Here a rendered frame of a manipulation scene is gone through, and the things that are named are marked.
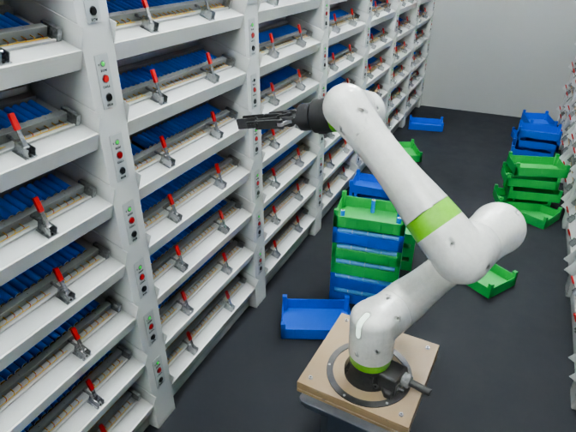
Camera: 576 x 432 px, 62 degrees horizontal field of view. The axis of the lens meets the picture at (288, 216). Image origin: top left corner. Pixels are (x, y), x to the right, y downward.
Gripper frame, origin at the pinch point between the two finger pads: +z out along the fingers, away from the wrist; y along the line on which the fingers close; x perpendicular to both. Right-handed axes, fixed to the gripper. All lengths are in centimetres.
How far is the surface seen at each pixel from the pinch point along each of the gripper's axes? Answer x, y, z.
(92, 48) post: 28.2, -37.0, 12.7
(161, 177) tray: -9.2, -20.2, 21.0
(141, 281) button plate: -35, -35, 26
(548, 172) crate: -91, 186, -79
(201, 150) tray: -8.2, 0.8, 21.1
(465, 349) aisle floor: -113, 45, -50
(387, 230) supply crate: -63, 54, -20
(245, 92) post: 3.4, 30.4, 18.8
